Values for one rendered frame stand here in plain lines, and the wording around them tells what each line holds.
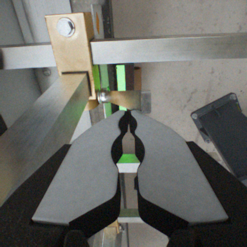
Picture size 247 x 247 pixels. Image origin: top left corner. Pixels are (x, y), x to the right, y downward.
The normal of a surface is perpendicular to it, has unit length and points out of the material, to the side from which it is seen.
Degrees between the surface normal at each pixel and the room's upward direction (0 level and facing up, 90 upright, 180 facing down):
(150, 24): 0
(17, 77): 90
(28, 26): 0
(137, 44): 0
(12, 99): 90
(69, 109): 90
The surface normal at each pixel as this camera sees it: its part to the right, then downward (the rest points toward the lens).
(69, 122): 1.00, -0.03
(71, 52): -0.03, 0.55
